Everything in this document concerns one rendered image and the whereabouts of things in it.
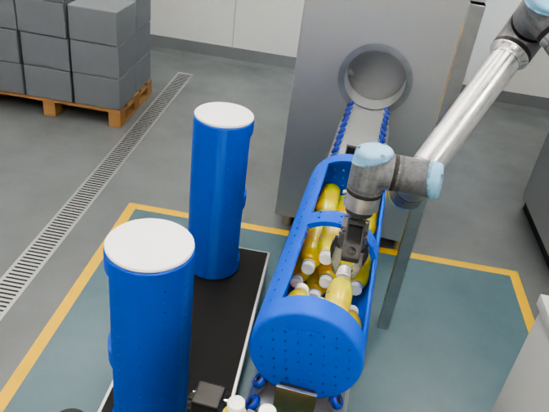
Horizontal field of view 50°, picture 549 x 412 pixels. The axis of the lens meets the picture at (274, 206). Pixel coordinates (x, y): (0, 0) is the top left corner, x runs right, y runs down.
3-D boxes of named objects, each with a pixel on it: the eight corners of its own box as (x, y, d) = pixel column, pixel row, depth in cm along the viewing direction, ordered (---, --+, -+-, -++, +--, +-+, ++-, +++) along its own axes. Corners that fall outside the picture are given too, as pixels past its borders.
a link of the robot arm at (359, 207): (380, 204, 141) (341, 195, 143) (376, 221, 144) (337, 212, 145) (383, 187, 149) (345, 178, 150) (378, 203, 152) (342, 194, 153)
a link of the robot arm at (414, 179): (438, 172, 149) (390, 162, 149) (450, 157, 137) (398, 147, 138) (432, 207, 147) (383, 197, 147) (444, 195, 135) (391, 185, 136)
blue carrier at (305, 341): (384, 224, 220) (389, 155, 205) (360, 407, 147) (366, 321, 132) (309, 217, 226) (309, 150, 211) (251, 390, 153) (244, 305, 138)
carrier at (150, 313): (183, 391, 245) (113, 397, 239) (192, 219, 199) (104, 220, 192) (188, 452, 222) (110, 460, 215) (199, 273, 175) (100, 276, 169)
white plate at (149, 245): (190, 217, 197) (190, 220, 198) (105, 218, 191) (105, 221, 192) (198, 269, 175) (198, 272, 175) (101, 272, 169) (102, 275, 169)
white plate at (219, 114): (228, 132, 256) (227, 134, 257) (265, 115, 276) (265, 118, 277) (181, 111, 268) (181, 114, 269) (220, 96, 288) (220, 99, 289)
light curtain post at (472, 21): (388, 322, 318) (484, 2, 228) (388, 329, 313) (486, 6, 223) (377, 320, 319) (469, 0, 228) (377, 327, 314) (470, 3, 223)
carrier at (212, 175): (215, 288, 303) (249, 263, 323) (228, 135, 256) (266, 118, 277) (175, 263, 316) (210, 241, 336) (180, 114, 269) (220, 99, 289)
